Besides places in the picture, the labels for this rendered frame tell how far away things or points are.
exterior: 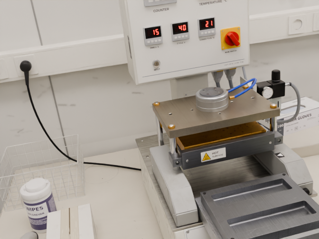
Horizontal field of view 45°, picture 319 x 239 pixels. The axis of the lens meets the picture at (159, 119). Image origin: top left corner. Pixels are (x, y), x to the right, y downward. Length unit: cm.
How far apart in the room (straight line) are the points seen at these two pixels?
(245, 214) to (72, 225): 49
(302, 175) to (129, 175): 67
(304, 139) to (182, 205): 74
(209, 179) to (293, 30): 78
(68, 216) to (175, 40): 56
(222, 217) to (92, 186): 69
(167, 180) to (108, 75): 68
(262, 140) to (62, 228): 56
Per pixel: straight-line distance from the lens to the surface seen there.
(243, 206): 80
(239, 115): 90
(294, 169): 93
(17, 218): 133
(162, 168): 92
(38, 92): 149
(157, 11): 99
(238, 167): 104
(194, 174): 102
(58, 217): 112
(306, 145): 144
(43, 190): 115
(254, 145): 93
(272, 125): 96
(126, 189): 132
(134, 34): 99
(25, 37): 144
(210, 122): 87
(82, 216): 109
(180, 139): 92
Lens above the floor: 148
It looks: 24 degrees down
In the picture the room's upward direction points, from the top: 7 degrees counter-clockwise
